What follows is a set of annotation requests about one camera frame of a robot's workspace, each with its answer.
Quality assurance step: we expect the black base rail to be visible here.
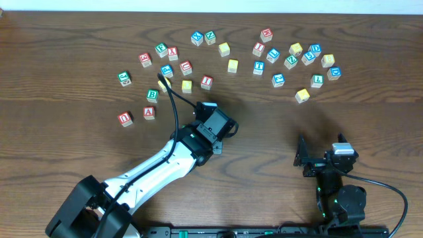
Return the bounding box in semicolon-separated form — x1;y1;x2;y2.
140;223;389;238

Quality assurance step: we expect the yellow block upper right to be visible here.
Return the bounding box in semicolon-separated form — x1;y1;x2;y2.
289;42;303;57

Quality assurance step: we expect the yellow C letter block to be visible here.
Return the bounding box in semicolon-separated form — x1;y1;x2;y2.
218;42;231;57

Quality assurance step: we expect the green B letter block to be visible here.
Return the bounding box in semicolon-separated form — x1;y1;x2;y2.
146;89;159;103

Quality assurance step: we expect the right black cable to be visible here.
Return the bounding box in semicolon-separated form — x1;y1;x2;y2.
343;173;409;238

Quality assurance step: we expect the yellow block left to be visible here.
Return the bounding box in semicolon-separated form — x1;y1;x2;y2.
158;77;172;93

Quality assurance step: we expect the red G letter block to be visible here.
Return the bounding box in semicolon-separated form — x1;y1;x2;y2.
138;53;152;67

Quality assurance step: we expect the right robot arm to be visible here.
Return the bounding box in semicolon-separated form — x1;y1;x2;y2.
293;134;367;235

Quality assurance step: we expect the blue X letter block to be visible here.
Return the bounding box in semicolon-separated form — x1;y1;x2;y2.
190;31;204;46

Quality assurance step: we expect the red A letter block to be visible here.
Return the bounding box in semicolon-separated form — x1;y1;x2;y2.
143;106;155;120

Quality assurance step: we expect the red H letter block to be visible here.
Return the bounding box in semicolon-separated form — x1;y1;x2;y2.
260;28;274;43

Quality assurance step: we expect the blue P letter block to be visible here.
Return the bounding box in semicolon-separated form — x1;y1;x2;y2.
161;64;174;78

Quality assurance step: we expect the red Y letter block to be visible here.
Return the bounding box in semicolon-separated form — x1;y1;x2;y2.
167;47;178;61

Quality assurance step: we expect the blue D block upper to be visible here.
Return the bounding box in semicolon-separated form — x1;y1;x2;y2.
308;44;322;57

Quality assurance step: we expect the red I block centre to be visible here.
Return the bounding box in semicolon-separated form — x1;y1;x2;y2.
200;75;213;90

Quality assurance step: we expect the yellow O letter block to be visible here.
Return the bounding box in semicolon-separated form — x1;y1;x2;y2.
181;80;192;94

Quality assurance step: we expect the blue D block right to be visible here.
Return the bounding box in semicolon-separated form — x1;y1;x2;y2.
327;67;342;81

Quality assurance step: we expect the green N letter block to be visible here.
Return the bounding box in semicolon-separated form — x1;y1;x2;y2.
204;31;216;45

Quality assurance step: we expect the blue S letter block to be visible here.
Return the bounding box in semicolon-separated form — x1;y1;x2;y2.
301;52;316;65

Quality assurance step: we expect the red u block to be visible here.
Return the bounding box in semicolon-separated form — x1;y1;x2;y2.
180;61;192;76
118;112;133;127

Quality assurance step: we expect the green J letter block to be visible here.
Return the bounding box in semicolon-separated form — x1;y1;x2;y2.
118;71;132;87

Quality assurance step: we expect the yellow block lower right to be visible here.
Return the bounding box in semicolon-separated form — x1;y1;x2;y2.
295;89;310;104

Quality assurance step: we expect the blue L letter block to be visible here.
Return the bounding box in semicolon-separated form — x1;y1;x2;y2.
266;48;280;63

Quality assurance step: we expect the red i block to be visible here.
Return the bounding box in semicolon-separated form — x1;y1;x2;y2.
252;42;265;57
200;75;213;90

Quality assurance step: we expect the blue T letter block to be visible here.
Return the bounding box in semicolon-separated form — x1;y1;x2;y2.
253;61;264;75

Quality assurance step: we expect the green F letter block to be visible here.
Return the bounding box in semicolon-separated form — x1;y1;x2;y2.
155;42;168;58

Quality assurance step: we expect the red I block upper right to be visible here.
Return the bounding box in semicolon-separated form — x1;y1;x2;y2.
252;42;265;57

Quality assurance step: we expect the yellow 8 letter block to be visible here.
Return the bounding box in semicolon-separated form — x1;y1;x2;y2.
321;54;335;68

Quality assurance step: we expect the green L letter block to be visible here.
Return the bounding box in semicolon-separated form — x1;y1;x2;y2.
311;74;324;88

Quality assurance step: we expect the green Z letter block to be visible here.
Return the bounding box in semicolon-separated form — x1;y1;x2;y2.
284;55;298;69

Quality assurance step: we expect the blue d block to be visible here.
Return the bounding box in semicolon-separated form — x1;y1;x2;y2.
327;67;342;81
308;44;322;57

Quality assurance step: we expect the red U block left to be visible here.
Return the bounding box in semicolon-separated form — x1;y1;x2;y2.
118;112;133;127

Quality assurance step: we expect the yellow block centre upper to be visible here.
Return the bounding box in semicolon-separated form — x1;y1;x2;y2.
227;59;239;73

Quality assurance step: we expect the blue Z letter block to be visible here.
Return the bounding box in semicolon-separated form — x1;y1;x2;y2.
272;73;286;87

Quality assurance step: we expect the red U block centre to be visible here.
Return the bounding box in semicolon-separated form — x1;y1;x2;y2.
180;61;192;76

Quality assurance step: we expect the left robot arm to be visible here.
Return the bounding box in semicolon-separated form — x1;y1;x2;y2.
45;102;238;237

